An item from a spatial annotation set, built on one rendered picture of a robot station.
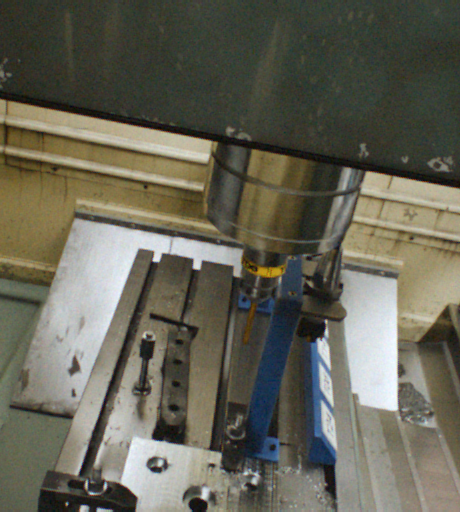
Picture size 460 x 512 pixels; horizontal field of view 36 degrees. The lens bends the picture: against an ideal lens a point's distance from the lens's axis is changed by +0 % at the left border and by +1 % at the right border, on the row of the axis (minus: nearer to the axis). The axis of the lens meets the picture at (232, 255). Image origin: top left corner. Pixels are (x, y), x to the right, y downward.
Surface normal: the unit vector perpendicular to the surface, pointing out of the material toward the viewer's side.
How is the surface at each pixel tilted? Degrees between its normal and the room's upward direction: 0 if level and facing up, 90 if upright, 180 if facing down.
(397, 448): 8
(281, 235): 90
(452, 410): 17
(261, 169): 90
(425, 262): 88
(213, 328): 0
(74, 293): 26
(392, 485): 8
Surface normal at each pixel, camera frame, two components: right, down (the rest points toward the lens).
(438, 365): -0.12, -0.86
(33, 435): 0.18, -0.85
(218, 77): -0.07, 0.50
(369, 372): 0.13, -0.58
